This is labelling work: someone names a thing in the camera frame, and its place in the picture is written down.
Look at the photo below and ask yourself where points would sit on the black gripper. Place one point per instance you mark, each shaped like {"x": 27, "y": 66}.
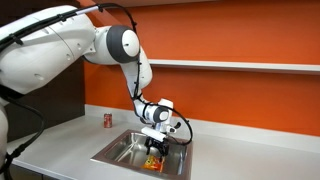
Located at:
{"x": 156, "y": 142}

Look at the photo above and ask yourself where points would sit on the orange snack packet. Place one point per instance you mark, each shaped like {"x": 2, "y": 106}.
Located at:
{"x": 151, "y": 163}

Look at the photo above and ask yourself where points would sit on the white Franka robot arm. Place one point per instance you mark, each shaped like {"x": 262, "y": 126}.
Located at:
{"x": 43, "y": 53}

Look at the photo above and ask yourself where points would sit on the stainless steel sink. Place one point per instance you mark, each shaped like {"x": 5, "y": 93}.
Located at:
{"x": 126, "y": 150}

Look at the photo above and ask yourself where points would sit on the red soda can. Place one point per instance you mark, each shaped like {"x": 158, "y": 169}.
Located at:
{"x": 108, "y": 120}

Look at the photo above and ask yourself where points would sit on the dark cabinet panel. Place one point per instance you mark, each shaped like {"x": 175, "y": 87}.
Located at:
{"x": 60, "y": 96}

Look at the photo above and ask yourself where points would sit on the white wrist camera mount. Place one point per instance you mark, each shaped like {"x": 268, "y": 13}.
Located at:
{"x": 153, "y": 133}

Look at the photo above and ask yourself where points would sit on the long white wall shelf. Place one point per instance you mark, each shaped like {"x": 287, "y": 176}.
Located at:
{"x": 233, "y": 65}

